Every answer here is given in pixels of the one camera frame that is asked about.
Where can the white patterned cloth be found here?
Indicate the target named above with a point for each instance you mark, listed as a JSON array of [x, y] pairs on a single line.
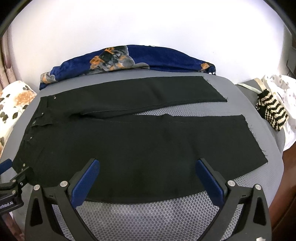
[[283, 88]]

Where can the blue floral blanket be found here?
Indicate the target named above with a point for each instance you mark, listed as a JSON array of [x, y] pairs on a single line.
[[126, 57]]

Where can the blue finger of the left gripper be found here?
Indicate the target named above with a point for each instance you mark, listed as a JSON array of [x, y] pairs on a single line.
[[5, 165]]

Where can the grey mesh mattress cover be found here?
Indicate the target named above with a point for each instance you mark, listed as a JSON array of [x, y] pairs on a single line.
[[184, 218]]

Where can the black pants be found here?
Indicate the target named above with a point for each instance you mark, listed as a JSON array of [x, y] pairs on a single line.
[[143, 158]]

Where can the black white striped knit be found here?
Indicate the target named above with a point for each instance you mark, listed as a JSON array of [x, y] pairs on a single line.
[[271, 110]]

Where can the brown wooden furniture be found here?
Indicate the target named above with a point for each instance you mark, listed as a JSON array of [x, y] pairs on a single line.
[[286, 190]]

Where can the white floral pillow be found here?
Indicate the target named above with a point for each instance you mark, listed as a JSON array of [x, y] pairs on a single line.
[[14, 100]]

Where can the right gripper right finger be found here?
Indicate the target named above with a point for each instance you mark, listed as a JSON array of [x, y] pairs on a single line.
[[254, 220]]

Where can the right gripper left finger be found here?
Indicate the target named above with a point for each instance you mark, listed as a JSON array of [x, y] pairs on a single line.
[[41, 220]]

